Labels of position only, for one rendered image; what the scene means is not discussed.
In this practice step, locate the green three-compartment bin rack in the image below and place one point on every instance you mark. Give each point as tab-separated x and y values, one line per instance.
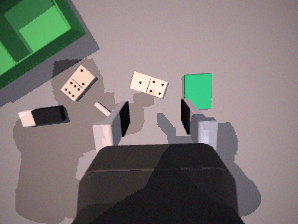
25	26

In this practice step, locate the cream domino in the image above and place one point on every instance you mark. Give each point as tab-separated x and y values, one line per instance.
148	84
79	81

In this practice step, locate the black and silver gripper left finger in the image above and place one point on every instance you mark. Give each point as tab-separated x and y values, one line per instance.
110	131

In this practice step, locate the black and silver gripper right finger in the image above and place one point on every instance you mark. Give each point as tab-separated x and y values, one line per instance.
201	129

